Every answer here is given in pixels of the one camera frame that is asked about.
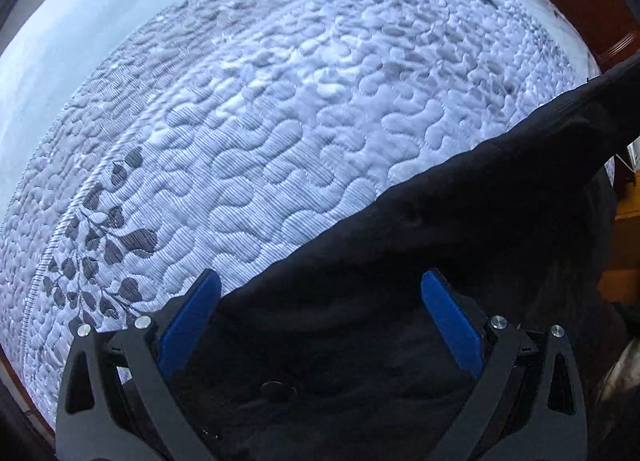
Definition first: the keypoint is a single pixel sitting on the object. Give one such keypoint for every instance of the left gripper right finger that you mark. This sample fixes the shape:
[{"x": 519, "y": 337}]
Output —
[{"x": 527, "y": 402}]

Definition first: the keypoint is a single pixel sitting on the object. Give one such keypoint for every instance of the white quilted bed cover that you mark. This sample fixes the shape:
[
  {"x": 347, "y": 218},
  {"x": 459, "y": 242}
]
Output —
[{"x": 228, "y": 133}]

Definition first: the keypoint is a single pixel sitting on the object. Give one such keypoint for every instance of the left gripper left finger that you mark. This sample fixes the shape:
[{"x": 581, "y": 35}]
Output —
[{"x": 114, "y": 402}]

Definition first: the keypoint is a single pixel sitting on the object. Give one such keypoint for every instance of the black pants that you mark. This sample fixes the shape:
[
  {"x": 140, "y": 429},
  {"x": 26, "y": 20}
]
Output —
[{"x": 331, "y": 355}]

